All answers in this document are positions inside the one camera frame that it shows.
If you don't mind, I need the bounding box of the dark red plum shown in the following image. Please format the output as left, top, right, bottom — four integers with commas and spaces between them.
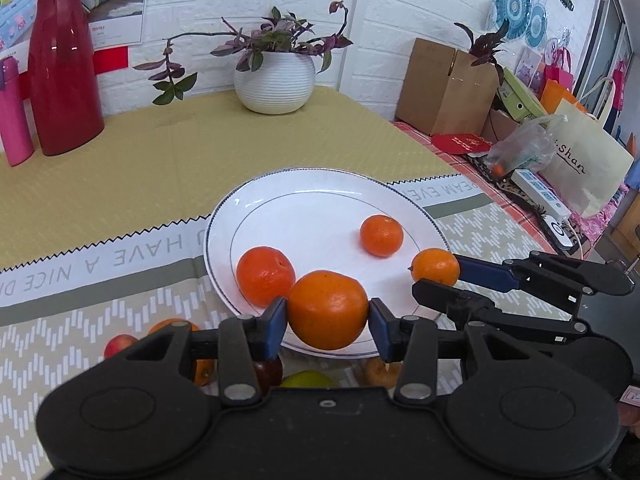
253, 356, 283, 393

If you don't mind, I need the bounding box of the small orange kumquat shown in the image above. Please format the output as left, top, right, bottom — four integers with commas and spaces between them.
409, 248, 460, 286

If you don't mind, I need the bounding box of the large orange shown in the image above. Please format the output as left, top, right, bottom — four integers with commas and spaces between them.
286, 270, 369, 350

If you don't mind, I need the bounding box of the orange in pile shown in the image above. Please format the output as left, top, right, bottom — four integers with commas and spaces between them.
148, 318, 216, 387

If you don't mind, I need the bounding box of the brown longan fruit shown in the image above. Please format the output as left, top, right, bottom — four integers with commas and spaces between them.
363, 356, 402, 390

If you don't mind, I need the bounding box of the white power strip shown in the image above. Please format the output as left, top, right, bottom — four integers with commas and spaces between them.
511, 169, 570, 221

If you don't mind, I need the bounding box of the green apple large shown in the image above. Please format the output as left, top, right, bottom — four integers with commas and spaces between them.
281, 370, 338, 389

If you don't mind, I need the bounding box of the plaid red cloth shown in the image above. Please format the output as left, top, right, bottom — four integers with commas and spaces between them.
393, 122, 556, 262

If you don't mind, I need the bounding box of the orange tangerine back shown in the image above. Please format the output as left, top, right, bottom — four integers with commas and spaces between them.
359, 214, 404, 258

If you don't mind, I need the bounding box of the beige paper shopping bag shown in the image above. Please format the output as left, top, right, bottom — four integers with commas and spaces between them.
539, 100, 634, 218

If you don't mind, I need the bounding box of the small red fruit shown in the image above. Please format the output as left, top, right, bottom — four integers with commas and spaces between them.
103, 334, 138, 359

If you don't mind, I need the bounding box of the clear plastic bag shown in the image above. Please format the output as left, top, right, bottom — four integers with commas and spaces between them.
485, 114, 567, 180

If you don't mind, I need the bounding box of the white round plate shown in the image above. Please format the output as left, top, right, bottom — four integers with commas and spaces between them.
203, 167, 452, 360

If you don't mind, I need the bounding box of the red envelope packet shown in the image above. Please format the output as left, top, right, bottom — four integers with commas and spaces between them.
432, 133, 491, 155

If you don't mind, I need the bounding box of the patterned tablecloth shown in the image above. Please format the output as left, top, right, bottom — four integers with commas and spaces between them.
1, 88, 548, 479

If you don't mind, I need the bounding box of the green box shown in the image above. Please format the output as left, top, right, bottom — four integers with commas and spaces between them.
498, 68, 547, 122

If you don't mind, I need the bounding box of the orange paper bag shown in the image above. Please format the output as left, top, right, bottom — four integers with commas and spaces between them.
539, 79, 587, 114

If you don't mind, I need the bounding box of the pink gift bag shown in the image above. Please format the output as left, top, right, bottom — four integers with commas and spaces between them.
544, 48, 574, 90

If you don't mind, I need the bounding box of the brown cardboard box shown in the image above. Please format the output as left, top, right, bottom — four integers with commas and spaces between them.
395, 38, 498, 136

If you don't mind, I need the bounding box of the dark purple potted plant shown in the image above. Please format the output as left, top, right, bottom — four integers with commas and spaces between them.
454, 20, 510, 84

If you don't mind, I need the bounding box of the white ribbed plant pot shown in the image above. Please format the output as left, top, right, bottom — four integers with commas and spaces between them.
234, 52, 316, 115

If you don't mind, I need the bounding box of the red thermos jug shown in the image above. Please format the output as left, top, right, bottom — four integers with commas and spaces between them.
28, 0, 104, 156

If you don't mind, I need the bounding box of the pink water bottle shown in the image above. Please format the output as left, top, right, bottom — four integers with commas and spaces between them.
0, 56, 35, 167

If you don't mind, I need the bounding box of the purple green trailing plant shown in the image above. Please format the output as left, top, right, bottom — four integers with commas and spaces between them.
134, 0, 352, 106

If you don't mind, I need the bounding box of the blue round wall fan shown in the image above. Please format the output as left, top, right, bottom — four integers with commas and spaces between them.
491, 0, 533, 41

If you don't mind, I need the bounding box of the bedding wall poster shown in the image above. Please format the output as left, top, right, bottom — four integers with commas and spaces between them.
0, 0, 152, 57

